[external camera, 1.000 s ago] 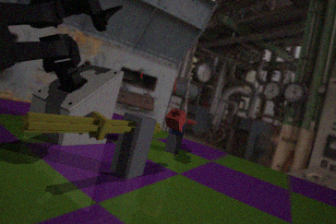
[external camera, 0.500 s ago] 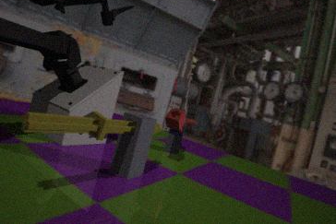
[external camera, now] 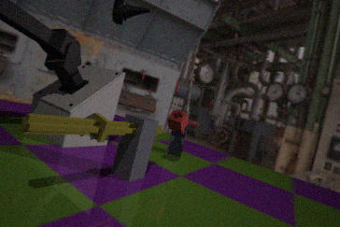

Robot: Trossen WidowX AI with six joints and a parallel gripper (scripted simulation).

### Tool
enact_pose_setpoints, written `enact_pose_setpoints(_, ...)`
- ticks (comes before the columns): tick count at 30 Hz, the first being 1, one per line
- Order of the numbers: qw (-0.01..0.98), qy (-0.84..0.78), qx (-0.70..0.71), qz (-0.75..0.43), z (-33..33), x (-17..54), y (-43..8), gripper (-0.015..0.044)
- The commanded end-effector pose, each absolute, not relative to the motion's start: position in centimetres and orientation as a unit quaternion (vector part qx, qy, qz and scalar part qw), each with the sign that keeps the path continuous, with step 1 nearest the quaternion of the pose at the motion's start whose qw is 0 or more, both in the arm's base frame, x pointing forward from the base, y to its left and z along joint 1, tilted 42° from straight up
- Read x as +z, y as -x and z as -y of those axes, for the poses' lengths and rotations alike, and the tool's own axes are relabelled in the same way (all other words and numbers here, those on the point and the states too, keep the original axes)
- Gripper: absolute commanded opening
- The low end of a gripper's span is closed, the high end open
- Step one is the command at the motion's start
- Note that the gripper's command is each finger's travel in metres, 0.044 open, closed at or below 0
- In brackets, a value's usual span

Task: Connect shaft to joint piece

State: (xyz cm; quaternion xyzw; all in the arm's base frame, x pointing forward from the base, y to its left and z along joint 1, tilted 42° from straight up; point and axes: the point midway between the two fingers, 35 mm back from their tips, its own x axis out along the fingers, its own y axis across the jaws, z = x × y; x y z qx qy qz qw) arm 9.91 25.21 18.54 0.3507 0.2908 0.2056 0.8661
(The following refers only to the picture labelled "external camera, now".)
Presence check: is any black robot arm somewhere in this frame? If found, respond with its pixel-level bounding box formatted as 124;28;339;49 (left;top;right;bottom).
0;0;89;94

